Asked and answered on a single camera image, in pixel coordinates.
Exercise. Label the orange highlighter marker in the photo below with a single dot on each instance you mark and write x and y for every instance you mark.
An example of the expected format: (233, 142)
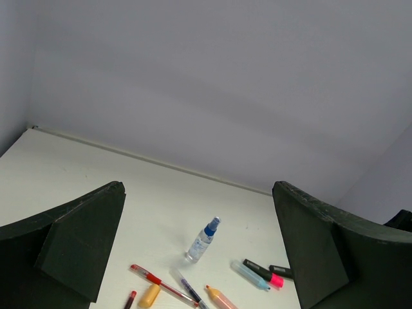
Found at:
(219, 299)

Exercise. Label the red gel pen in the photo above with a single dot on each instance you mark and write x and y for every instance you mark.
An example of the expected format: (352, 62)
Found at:
(164, 286)

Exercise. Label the blue spray bottle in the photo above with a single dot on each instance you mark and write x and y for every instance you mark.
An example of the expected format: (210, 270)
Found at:
(203, 240)

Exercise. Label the blue gel pen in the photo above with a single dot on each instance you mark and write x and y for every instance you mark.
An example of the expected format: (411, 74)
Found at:
(188, 288)

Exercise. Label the blue highlighter marker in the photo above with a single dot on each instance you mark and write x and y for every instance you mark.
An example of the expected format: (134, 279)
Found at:
(249, 275)

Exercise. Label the dark red refill pen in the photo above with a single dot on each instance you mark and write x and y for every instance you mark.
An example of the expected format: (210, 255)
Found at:
(130, 300)

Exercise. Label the black pink highlighter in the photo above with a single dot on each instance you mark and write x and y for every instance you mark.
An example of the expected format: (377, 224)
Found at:
(267, 275)

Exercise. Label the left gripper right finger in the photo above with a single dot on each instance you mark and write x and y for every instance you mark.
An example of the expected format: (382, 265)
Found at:
(340, 260)

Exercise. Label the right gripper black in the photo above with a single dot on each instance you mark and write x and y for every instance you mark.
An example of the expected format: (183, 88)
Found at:
(401, 221)

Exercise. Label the orange marker cap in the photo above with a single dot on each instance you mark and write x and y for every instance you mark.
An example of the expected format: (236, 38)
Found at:
(149, 296)

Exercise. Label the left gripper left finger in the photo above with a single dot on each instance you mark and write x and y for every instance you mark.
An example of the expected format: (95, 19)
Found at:
(58, 258)

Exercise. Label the black green highlighter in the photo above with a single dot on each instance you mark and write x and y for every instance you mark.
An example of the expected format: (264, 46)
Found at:
(281, 271)

